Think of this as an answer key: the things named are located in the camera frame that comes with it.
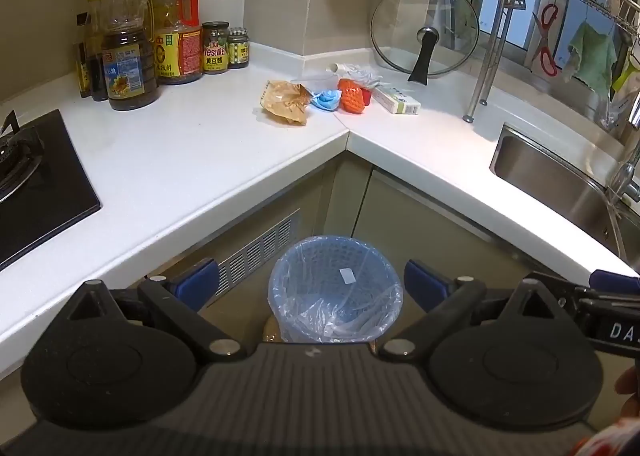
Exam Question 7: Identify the large black lidded sauce jar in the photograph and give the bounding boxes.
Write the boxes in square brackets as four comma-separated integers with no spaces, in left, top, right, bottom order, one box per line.
[201,22,231,75]

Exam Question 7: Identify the stainless steel sink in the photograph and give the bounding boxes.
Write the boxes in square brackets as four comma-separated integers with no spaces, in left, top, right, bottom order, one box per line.
[489,123,640,261]

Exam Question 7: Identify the large dark oil bottle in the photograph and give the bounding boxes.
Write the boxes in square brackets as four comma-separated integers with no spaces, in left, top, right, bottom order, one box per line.
[100,0,161,111]

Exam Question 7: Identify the black gas stove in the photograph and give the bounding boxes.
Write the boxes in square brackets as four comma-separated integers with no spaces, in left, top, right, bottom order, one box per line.
[0,108,102,271]

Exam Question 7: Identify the yellow capped sauce bottle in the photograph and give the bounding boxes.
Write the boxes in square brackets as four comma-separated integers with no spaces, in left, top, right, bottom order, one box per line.
[85,0,108,101]

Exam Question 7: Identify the orange silicone scrubber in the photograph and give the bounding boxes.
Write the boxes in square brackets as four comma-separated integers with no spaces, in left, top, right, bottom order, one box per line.
[337,78,365,114]

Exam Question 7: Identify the grey cabinet vent grille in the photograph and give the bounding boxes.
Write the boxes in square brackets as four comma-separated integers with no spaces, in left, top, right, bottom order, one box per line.
[217,213,301,294]

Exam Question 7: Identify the metal dish rack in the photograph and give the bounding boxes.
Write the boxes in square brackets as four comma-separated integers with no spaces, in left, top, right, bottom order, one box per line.
[462,0,640,124]

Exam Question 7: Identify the glass pot lid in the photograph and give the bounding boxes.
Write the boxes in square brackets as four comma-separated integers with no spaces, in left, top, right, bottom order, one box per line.
[370,0,481,85]

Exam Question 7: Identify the beige cabinet panel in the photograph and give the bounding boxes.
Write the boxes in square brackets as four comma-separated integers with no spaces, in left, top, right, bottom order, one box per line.
[125,148,373,317]

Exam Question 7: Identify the chrome faucet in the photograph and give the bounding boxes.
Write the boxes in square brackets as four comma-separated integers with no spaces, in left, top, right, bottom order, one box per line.
[602,90,640,209]

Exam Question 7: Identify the green dish cloth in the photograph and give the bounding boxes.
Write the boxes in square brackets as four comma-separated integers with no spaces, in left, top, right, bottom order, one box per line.
[565,22,618,99]

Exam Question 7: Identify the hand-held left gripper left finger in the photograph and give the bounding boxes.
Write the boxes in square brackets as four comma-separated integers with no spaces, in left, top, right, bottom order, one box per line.
[67,258,247,362]

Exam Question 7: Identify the yellow green cloth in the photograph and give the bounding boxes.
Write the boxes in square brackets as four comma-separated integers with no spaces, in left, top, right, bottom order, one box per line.
[612,53,640,101]

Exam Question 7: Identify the clear bubble wrap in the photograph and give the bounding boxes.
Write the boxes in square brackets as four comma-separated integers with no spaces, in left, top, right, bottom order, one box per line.
[345,64,383,89]

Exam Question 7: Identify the small dark sauce bottle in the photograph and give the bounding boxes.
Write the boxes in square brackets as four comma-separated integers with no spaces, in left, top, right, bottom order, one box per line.
[75,13,93,99]

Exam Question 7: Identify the blue plastic mesh bin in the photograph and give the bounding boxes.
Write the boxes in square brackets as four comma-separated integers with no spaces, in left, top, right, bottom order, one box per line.
[267,235,405,344]

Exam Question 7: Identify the person's right hand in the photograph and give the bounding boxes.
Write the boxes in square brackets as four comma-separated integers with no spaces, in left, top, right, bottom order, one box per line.
[615,367,640,417]

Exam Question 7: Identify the blue face mask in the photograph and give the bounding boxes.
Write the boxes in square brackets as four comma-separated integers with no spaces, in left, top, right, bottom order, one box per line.
[310,88,342,111]

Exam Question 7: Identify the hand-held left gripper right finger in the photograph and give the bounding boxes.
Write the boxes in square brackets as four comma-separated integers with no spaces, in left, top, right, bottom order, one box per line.
[376,259,568,362]

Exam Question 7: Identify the small checkered lid sauce jar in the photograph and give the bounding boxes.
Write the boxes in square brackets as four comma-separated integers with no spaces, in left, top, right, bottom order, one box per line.
[227,27,250,69]

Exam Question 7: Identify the white cardboard box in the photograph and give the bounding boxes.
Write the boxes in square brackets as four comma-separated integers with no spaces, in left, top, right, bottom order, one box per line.
[372,84,421,115]

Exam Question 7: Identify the red handled oil bottle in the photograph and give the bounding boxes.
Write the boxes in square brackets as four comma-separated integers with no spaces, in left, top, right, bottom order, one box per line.
[152,0,205,85]

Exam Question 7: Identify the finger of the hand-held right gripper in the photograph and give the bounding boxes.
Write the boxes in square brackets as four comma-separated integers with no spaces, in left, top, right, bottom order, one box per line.
[535,268,640,307]

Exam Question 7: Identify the red scissors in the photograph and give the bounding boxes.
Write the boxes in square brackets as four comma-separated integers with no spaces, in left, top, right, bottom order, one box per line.
[531,3,560,78]

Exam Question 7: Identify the clear plastic box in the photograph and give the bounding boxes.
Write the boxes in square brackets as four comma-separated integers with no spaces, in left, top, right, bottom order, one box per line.
[291,73,341,92]

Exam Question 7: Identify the beige cabinet door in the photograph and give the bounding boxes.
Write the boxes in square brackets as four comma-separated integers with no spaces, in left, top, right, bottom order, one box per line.
[357,168,546,289]

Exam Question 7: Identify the brown paper bag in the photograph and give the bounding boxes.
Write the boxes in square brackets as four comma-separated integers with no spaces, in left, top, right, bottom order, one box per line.
[260,80,315,125]

